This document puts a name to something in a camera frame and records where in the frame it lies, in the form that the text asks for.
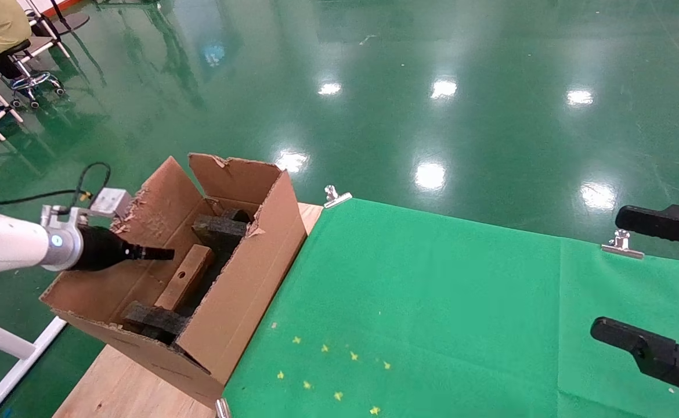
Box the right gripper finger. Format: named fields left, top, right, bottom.
left=615, top=204, right=679, bottom=259
left=590, top=316, right=679, bottom=414

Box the black stool with chrome base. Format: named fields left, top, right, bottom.
left=6, top=39, right=66, bottom=110

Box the black camera cable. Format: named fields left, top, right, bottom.
left=0, top=163, right=112, bottom=211

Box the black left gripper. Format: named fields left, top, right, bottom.
left=75, top=225, right=175, bottom=272

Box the wooden block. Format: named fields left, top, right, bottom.
left=154, top=244, right=215, bottom=311

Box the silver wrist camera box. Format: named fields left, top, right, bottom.
left=41, top=188, right=132, bottom=228

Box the green table cloth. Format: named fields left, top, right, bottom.
left=223, top=197, right=679, bottom=418

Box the large open cardboard carton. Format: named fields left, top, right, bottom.
left=39, top=153, right=308, bottom=407

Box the black foam block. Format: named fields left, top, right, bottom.
left=192, top=209, right=253, bottom=253
left=122, top=300, right=190, bottom=344

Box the black round floor base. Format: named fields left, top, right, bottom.
left=32, top=13, right=91, bottom=35

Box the white table leg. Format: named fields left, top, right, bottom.
left=0, top=313, right=67, bottom=418

